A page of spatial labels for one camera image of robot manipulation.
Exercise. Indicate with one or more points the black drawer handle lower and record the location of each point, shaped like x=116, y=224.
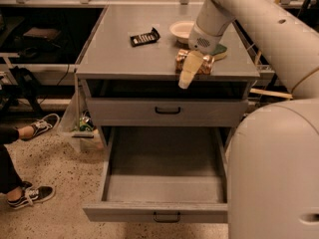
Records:
x=166, y=218

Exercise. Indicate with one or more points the open grey middle drawer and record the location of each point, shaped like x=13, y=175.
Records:
x=165, y=170

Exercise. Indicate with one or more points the person's black trouser leg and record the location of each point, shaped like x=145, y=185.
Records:
x=9, y=178

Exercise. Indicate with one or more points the black drawer handle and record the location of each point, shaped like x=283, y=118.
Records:
x=166, y=218
x=167, y=111

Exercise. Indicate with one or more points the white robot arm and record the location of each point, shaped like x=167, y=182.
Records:
x=273, y=169

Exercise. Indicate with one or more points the white bowl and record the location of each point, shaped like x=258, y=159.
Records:
x=181, y=30

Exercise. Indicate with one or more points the closed grey top drawer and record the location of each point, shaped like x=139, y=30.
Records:
x=141, y=112

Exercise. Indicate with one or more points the clear plastic bin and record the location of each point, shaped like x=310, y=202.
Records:
x=77, y=128

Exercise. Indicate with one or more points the black sneaker lower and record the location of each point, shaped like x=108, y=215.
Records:
x=33, y=195

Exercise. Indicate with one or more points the black sneaker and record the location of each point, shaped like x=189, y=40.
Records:
x=38, y=127
x=33, y=195

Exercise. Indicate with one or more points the green yellow sponge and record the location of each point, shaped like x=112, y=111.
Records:
x=219, y=53

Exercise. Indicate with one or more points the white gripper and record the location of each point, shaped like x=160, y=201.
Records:
x=201, y=40

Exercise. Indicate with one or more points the black sneaker upper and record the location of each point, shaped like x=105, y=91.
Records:
x=38, y=127

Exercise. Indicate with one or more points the black drawer handle upper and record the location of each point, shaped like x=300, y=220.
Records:
x=167, y=111

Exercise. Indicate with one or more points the grey drawer cabinet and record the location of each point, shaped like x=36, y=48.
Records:
x=112, y=68

